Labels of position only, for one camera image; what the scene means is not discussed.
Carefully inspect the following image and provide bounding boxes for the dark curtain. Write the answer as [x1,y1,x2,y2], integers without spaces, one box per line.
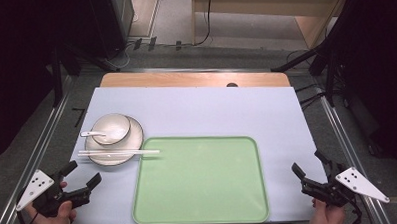
[0,0,101,164]
[329,0,397,176]

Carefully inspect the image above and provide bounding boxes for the green plastic tray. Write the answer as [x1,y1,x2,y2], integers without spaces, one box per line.
[129,133,271,224]

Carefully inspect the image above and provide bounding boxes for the white plate with dark rim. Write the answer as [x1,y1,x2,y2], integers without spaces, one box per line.
[83,115,146,168]

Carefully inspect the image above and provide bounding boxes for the white chopstick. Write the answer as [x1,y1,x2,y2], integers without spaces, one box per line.
[77,149,161,160]
[78,146,162,157]

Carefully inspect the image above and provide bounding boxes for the white bowl with dark rim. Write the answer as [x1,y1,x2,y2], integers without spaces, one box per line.
[91,112,133,147]

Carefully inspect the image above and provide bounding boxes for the pale table mat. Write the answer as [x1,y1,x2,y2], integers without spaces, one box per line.
[66,80,330,224]

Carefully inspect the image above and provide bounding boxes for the white ceramic spoon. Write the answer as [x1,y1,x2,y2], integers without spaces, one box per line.
[79,129,122,144]

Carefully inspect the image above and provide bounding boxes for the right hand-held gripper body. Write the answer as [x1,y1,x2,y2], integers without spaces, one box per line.
[299,159,391,210]

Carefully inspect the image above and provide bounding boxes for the aluminium rail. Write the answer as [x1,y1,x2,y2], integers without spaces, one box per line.
[80,61,319,79]
[318,90,392,224]
[0,75,78,224]

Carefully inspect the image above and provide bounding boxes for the person's right hand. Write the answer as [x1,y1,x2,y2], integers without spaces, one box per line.
[308,197,346,224]

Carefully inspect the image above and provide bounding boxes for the black cabinet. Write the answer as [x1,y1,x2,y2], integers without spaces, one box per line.
[88,0,138,62]

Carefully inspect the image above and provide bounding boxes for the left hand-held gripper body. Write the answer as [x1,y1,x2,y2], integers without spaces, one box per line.
[13,167,92,219]

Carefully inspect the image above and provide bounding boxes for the black hanging cable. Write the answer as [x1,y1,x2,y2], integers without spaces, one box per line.
[194,0,216,47]

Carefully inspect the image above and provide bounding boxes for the light wooden furniture frame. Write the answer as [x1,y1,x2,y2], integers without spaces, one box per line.
[190,0,353,54]

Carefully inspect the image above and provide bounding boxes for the black floor cables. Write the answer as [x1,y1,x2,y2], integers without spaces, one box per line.
[295,82,329,112]

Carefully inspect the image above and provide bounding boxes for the black metal stand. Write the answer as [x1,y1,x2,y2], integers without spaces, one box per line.
[49,43,115,109]
[269,36,349,110]

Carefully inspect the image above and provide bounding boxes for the person's left hand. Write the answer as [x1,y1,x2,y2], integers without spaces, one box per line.
[23,180,78,224]

